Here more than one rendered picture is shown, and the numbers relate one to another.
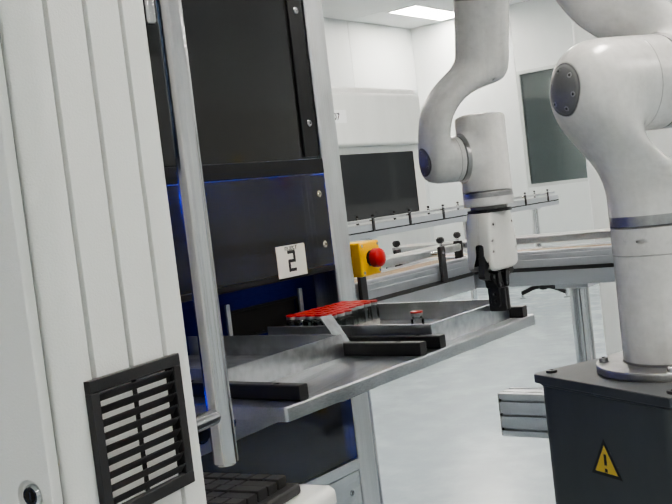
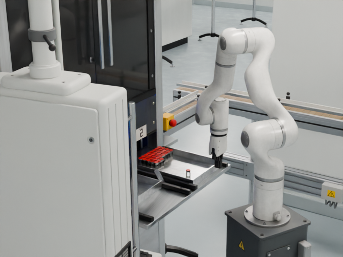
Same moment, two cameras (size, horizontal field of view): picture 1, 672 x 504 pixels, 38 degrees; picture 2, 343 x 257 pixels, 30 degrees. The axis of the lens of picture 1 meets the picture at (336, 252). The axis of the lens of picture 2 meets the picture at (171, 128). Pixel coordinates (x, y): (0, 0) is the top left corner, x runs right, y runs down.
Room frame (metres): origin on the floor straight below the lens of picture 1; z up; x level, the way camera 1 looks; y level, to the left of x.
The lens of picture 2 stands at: (-1.07, 0.14, 2.15)
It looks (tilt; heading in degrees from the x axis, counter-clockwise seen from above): 21 degrees down; 356
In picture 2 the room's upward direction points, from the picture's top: 1 degrees counter-clockwise
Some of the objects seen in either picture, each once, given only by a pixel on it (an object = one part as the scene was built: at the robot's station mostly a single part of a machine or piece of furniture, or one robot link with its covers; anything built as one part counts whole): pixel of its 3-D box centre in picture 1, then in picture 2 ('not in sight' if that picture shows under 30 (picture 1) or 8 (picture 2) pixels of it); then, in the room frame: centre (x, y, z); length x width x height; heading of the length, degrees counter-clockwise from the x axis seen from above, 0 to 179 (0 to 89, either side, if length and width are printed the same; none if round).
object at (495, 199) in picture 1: (488, 200); (219, 129); (1.64, -0.27, 1.09); 0.09 x 0.08 x 0.03; 143
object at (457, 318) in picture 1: (388, 322); (176, 164); (1.69, -0.08, 0.90); 0.34 x 0.26 x 0.04; 52
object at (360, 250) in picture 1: (357, 258); (165, 121); (2.03, -0.04, 1.00); 0.08 x 0.07 x 0.07; 53
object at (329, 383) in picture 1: (311, 357); (148, 181); (1.59, 0.06, 0.87); 0.70 x 0.48 x 0.02; 143
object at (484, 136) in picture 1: (480, 152); (218, 112); (1.63, -0.26, 1.17); 0.09 x 0.08 x 0.13; 110
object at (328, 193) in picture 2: not in sight; (333, 192); (2.11, -1.00, 0.50); 0.12 x 0.05 x 0.09; 53
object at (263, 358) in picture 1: (206, 361); (113, 186); (1.49, 0.22, 0.90); 0.34 x 0.26 x 0.04; 53
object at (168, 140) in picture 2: not in sight; (160, 140); (2.07, -0.02, 0.87); 0.14 x 0.13 x 0.02; 53
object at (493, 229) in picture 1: (492, 236); (218, 142); (1.64, -0.27, 1.03); 0.10 x 0.08 x 0.11; 143
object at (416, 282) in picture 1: (382, 278); (172, 113); (2.35, -0.11, 0.92); 0.69 x 0.16 x 0.16; 143
